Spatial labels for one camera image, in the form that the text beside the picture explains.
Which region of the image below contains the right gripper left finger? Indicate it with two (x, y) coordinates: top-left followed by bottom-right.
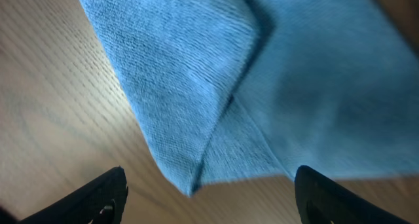
(20, 167), (128, 224)

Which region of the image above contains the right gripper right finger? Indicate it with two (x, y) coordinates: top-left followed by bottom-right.
(295, 166), (408, 224)

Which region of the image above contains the blue microfibre cloth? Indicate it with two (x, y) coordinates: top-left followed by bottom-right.
(79, 0), (418, 196)

